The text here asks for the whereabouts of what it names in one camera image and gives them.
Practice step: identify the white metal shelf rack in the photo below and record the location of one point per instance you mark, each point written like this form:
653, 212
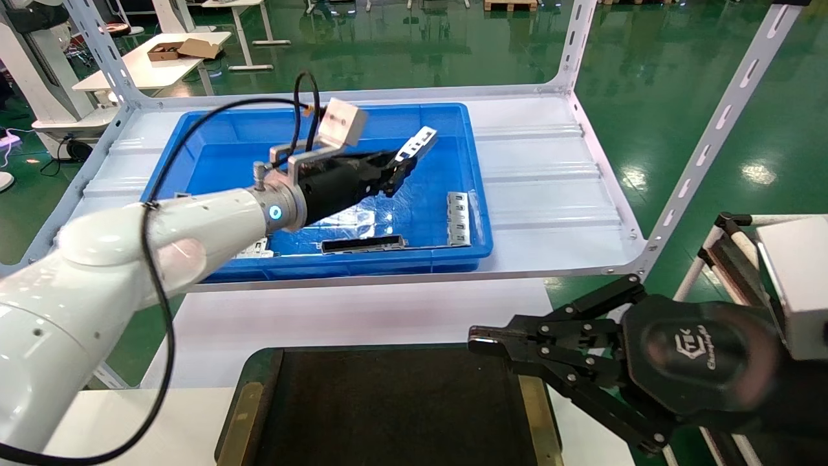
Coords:
711, 136

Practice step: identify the white power strip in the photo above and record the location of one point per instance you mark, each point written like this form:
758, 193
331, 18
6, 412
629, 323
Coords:
10, 139

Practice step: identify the white tube trolley frame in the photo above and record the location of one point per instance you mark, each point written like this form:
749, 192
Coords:
731, 265

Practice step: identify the silver metal part square holes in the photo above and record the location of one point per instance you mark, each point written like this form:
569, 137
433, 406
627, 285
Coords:
417, 144

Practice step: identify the white desk with metal legs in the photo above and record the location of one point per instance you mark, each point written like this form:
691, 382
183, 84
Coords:
236, 3

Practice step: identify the silver metal part dark opening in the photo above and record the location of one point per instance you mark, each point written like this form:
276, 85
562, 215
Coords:
362, 244

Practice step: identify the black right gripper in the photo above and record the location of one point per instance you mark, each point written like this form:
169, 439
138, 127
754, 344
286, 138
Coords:
698, 353

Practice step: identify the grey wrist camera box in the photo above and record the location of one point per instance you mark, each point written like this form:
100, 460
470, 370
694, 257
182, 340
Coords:
341, 123
802, 285

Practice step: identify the brown cardboard box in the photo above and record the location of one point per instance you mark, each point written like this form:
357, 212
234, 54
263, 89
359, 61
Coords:
184, 49

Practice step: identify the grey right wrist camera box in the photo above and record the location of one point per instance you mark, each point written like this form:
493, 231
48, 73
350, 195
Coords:
802, 285

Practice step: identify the white round base disc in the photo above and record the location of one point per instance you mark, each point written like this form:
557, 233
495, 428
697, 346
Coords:
5, 182

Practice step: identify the silver camera mount bracket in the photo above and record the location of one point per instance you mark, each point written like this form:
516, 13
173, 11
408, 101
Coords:
297, 158

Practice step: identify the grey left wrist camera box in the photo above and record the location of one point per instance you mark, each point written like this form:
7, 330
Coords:
341, 123

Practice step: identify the blue plastic bin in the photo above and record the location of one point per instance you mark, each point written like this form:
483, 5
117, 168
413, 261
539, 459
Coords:
388, 262

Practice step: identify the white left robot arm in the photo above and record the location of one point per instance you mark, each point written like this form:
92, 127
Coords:
97, 278

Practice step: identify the silver metal part with tabs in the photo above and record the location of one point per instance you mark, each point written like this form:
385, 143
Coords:
458, 220

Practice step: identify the wooden pallet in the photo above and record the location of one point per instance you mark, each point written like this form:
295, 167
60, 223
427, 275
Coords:
511, 5

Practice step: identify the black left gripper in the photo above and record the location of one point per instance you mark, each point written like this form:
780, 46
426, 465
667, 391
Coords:
336, 184

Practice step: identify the white work table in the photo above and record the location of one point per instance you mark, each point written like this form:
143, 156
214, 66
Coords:
149, 68

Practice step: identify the white machine with black head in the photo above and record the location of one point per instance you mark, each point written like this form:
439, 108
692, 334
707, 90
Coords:
39, 84

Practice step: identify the black container tray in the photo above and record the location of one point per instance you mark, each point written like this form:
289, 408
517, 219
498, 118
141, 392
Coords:
388, 408

